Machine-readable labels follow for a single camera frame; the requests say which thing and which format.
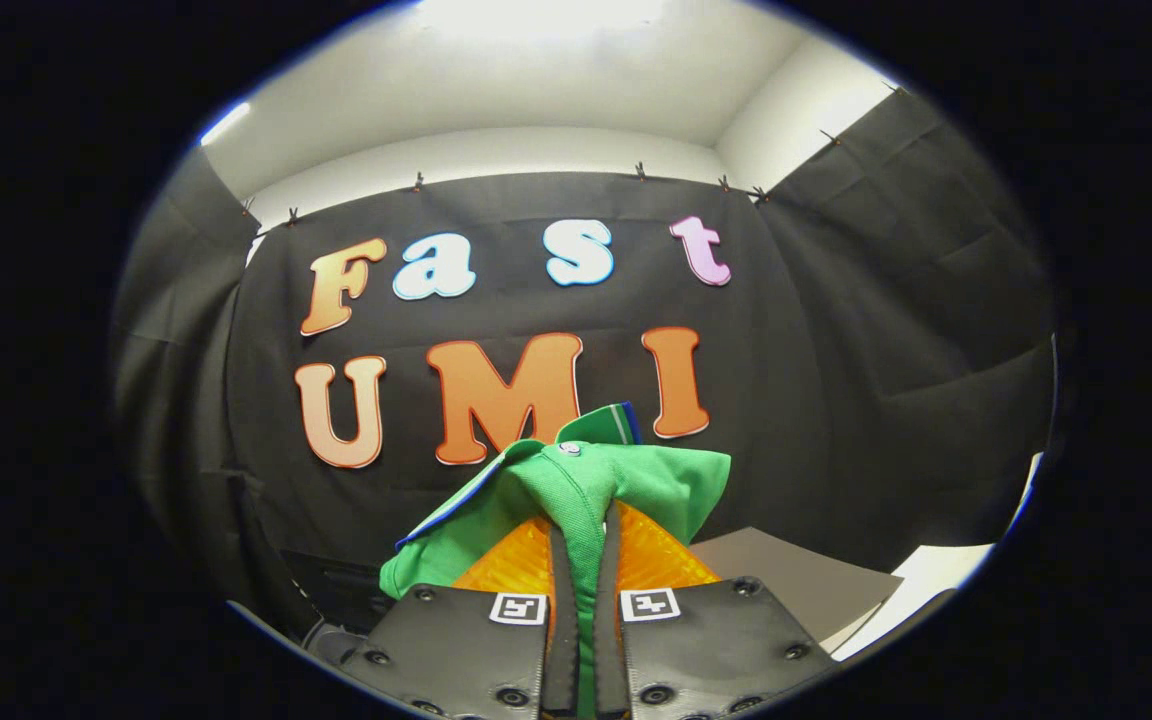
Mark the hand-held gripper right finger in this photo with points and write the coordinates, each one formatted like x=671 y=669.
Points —
x=716 y=650

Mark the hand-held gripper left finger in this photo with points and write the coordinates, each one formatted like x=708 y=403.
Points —
x=456 y=650

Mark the green polo shirt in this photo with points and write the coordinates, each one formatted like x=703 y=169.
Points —
x=656 y=480

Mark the black backdrop cloth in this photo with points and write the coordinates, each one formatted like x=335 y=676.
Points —
x=836 y=330

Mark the row of black clips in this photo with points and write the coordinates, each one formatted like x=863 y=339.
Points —
x=417 y=183

